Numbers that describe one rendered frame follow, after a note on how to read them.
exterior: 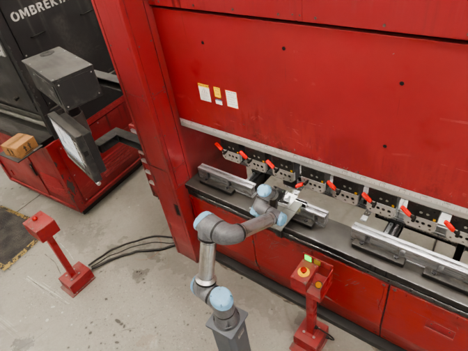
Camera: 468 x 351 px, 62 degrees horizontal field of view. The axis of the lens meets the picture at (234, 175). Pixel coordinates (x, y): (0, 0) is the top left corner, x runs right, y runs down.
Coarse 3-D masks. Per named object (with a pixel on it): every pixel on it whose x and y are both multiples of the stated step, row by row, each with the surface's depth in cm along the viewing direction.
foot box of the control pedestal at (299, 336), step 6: (318, 324) 278; (324, 324) 278; (300, 330) 276; (324, 330) 274; (294, 336) 275; (300, 336) 273; (306, 336) 272; (318, 336) 271; (324, 336) 274; (294, 342) 280; (300, 342) 274; (306, 342) 269; (312, 342) 269; (318, 342) 268; (324, 342) 279; (294, 348) 278; (300, 348) 278; (306, 348) 274; (312, 348) 268; (318, 348) 272
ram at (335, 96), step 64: (192, 64) 231; (256, 64) 201; (320, 64) 179; (384, 64) 160; (448, 64) 146; (192, 128) 268; (256, 128) 229; (320, 128) 200; (384, 128) 178; (448, 128) 160; (448, 192) 177
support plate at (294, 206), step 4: (292, 204) 249; (296, 204) 248; (300, 204) 248; (280, 208) 247; (284, 208) 247; (288, 208) 246; (292, 208) 246; (296, 208) 246; (284, 212) 244; (288, 212) 244; (292, 212) 243; (288, 216) 241; (292, 216) 242; (288, 220) 239; (284, 224) 237; (276, 228) 235; (280, 228) 235
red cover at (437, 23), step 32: (160, 0) 213; (192, 0) 200; (224, 0) 188; (256, 0) 177; (288, 0) 168; (320, 0) 159; (352, 0) 151; (384, 0) 144; (416, 0) 138; (448, 0) 132; (416, 32) 144; (448, 32) 138
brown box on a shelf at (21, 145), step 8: (16, 136) 340; (24, 136) 338; (32, 136) 337; (8, 144) 332; (16, 144) 330; (24, 144) 332; (32, 144) 338; (40, 144) 345; (8, 152) 334; (16, 152) 328; (24, 152) 333; (32, 152) 338; (16, 160) 331
